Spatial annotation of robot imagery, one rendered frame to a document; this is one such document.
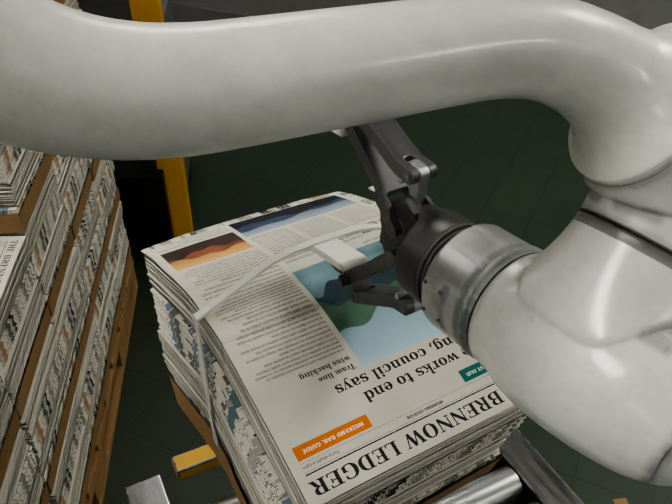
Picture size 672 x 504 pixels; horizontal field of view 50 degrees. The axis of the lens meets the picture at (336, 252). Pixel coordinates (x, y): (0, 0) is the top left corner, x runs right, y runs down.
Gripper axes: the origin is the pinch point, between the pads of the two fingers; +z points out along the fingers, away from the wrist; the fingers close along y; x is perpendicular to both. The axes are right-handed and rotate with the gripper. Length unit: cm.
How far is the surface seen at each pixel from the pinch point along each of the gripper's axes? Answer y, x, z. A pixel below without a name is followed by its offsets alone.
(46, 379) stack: 69, -24, 74
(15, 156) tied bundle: 27, -17, 91
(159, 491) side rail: 49, -18, 16
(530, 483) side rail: 49, 26, -11
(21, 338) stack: 54, -26, 70
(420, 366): 14.9, 2.0, -13.8
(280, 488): 21.6, -13.7, -14.0
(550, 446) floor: 124, 94, 37
